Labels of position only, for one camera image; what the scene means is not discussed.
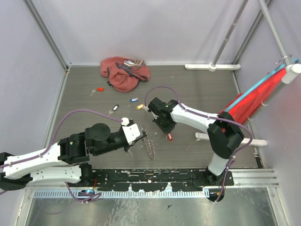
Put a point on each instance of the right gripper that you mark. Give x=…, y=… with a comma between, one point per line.
x=166, y=130

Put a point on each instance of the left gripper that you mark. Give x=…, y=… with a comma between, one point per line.
x=130, y=145

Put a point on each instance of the key with red white tag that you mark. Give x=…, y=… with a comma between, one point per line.
x=169, y=137

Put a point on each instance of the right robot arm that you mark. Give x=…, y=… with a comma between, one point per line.
x=224, y=134

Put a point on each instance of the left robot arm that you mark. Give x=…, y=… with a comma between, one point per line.
x=67, y=160

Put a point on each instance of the key with yellow tag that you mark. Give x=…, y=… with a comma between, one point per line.
x=142, y=106

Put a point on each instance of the key with blue tag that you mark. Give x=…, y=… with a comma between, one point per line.
x=134, y=99

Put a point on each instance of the key with black tag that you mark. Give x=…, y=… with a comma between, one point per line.
x=112, y=110

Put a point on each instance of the red crumpled shirt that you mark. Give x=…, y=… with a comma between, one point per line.
x=124, y=74

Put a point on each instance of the white rack base bar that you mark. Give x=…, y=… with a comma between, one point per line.
x=211, y=67

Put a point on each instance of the red cloth on hanger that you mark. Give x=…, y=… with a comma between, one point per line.
x=250, y=104

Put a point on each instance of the grey rack pole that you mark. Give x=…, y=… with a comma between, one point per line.
x=230, y=31

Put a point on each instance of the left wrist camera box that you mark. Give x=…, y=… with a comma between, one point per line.
x=131, y=132

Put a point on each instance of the white slotted cable duct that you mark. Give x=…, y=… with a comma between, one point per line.
x=168, y=193

